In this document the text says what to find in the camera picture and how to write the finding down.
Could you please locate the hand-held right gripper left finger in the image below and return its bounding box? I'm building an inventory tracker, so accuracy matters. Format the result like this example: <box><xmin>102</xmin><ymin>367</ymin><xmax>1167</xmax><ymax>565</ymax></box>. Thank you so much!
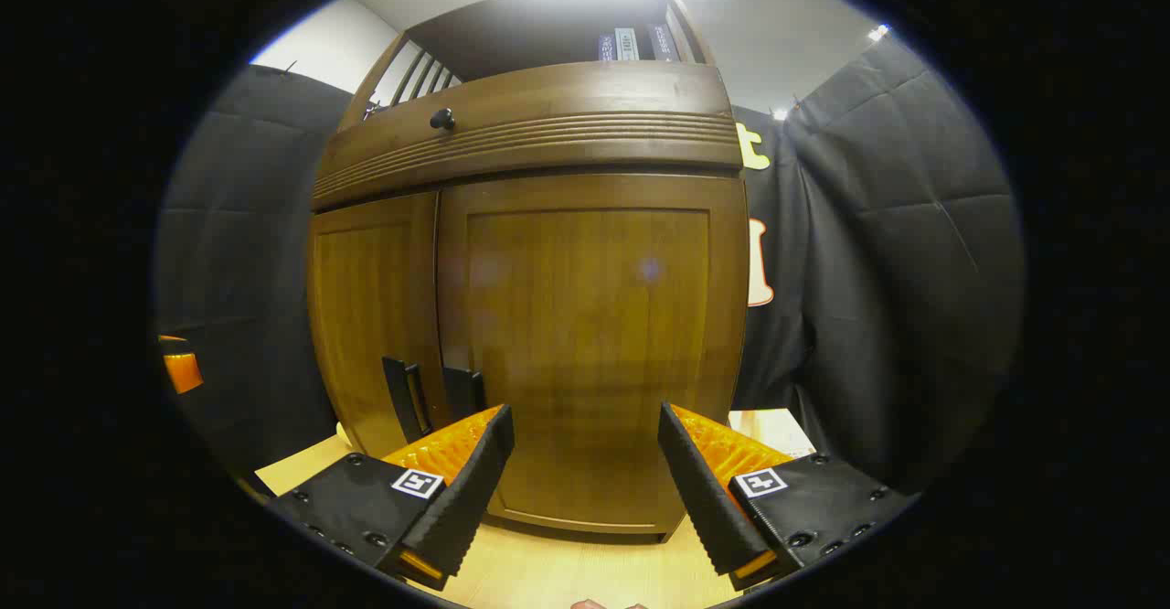
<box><xmin>265</xmin><ymin>403</ymin><xmax>515</xmax><ymax>592</ymax></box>

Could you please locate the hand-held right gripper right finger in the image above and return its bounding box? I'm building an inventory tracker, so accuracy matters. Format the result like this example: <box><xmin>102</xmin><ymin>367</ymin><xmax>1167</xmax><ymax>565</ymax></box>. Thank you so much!
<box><xmin>656</xmin><ymin>401</ymin><xmax>920</xmax><ymax>592</ymax></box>

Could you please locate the wooden shoe cabinet door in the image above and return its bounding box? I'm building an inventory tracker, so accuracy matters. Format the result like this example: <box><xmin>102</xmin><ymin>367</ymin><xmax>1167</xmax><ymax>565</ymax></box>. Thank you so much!
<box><xmin>308</xmin><ymin>192</ymin><xmax>449</xmax><ymax>460</ymax></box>
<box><xmin>437</xmin><ymin>173</ymin><xmax>749</xmax><ymax>537</ymax></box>

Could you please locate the wooden double-door shoe cabinet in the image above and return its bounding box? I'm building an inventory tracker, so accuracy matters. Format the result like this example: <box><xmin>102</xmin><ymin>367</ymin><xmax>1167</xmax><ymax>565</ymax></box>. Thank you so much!
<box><xmin>309</xmin><ymin>0</ymin><xmax>749</xmax><ymax>541</ymax></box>

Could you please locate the wooden cabinet drawer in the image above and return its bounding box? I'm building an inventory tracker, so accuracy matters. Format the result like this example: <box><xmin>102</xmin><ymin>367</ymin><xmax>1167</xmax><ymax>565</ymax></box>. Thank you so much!
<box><xmin>311</xmin><ymin>60</ymin><xmax>743</xmax><ymax>212</ymax></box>

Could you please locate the dark grey book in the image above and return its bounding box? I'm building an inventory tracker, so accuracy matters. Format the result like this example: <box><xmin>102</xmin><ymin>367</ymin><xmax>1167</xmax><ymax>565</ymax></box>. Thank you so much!
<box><xmin>646</xmin><ymin>22</ymin><xmax>682</xmax><ymax>63</ymax></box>

